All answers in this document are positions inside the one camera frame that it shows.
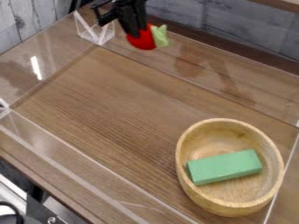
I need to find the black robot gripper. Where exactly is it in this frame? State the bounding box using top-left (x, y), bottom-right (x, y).
top-left (91, 0), bottom-right (147, 38)

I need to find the red knitted strawberry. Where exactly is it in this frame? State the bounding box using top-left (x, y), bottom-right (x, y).
top-left (126, 23), bottom-right (170, 51)

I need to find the light wooden bowl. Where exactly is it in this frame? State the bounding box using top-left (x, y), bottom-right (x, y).
top-left (175, 118), bottom-right (285, 217)

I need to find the green rectangular block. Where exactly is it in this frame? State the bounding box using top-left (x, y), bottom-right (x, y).
top-left (186, 149), bottom-right (263, 186)

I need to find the black metal stand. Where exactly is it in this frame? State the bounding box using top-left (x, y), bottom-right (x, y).
top-left (0, 159), bottom-right (76, 224)

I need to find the clear acrylic enclosure wall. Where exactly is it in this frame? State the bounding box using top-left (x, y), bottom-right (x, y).
top-left (0, 10), bottom-right (299, 224)

